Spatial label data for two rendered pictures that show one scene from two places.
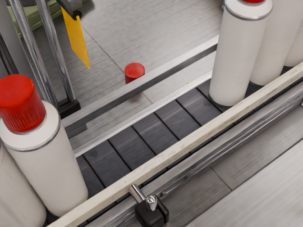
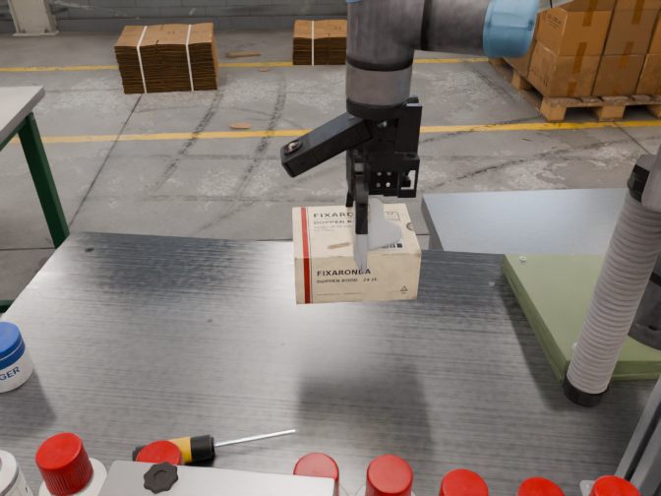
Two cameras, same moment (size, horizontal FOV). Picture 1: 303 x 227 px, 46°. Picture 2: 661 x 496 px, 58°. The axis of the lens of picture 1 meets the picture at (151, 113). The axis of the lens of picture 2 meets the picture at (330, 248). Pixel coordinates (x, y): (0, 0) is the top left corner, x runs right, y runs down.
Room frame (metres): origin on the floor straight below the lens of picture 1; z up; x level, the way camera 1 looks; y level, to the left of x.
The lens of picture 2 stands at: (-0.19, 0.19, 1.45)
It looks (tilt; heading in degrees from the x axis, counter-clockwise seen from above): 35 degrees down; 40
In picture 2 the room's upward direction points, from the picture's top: straight up
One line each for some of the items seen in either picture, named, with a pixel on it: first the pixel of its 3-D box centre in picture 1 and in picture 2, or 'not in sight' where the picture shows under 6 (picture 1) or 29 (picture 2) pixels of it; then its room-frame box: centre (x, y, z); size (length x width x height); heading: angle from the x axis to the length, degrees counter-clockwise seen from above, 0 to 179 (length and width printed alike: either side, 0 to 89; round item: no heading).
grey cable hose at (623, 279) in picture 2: not in sight; (617, 294); (0.20, 0.24, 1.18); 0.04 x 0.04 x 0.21
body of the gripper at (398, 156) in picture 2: not in sight; (380, 146); (0.35, 0.57, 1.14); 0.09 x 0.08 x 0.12; 134
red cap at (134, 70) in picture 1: (135, 75); not in sight; (0.40, 0.03, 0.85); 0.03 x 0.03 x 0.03
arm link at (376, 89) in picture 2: not in sight; (377, 80); (0.35, 0.58, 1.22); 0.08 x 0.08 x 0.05
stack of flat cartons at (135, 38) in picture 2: not in sight; (170, 57); (2.29, 3.78, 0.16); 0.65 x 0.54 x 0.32; 138
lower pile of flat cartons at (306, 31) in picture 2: not in sight; (333, 41); (3.49, 3.26, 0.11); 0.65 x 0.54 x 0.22; 131
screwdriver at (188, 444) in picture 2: not in sight; (218, 444); (0.07, 0.59, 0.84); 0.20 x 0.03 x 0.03; 142
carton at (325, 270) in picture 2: not in sight; (352, 252); (0.33, 0.59, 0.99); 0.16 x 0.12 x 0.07; 134
